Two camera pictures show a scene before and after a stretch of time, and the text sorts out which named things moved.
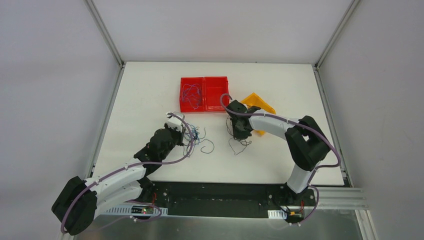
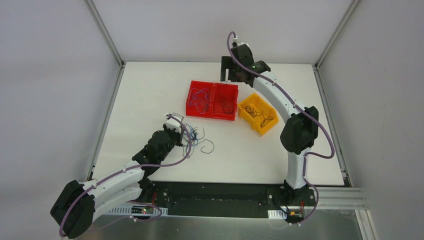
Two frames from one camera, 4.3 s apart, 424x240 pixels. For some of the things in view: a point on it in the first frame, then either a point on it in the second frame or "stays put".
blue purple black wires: [192, 138] stays put
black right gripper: [238, 129] -> [226, 67]
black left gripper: [177, 135] stays put
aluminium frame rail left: [95, 13] stays put
